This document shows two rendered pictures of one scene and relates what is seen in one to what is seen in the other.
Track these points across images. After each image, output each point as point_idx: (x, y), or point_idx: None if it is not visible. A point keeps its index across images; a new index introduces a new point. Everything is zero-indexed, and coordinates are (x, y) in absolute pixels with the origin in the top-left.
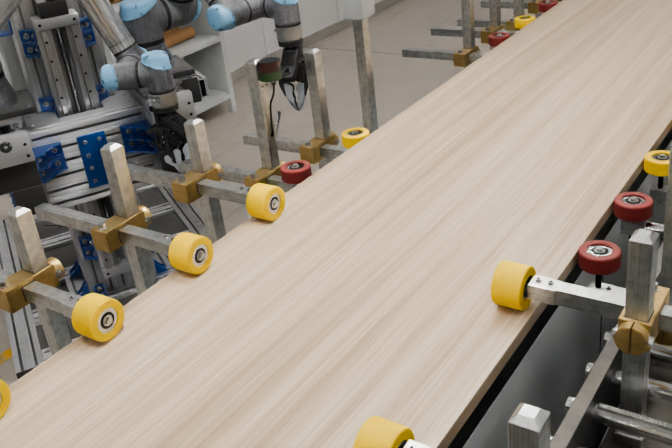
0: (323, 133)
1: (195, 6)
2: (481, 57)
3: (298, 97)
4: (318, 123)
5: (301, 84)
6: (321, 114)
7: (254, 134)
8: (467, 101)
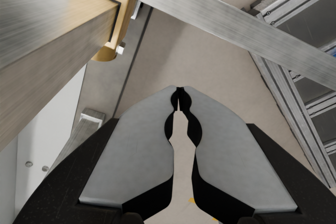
0: None
1: None
2: None
3: (162, 112)
4: None
5: (108, 188)
6: None
7: (322, 73)
8: None
